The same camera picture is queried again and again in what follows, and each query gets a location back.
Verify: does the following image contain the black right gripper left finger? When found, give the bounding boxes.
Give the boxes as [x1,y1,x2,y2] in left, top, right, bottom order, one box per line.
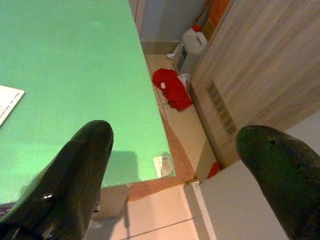
[0,119,115,240]

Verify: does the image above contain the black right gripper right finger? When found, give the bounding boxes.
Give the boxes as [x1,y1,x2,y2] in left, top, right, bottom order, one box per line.
[235,124,320,240]

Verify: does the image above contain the small red object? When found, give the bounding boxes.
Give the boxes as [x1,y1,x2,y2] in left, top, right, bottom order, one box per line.
[207,161,221,179]

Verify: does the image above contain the white printed booklet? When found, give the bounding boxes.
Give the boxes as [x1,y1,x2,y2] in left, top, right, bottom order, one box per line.
[0,84,26,127]

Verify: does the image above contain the white label sticker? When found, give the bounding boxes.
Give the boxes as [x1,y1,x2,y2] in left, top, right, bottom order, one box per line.
[152,154,176,179]

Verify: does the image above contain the orange-brown floor mat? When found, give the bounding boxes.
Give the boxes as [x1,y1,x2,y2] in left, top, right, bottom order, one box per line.
[127,109,196,202]

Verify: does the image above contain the green table mat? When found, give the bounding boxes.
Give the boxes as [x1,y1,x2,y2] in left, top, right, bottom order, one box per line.
[0,0,176,205]

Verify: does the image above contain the red cloth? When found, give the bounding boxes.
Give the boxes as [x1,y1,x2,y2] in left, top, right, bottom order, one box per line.
[152,68,193,112]

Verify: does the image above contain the white plastic jug red cap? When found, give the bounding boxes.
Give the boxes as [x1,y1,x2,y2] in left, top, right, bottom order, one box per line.
[174,24,208,76]

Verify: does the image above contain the orange cardboard panel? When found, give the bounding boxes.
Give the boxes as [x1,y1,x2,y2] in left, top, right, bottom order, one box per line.
[194,0,231,41]

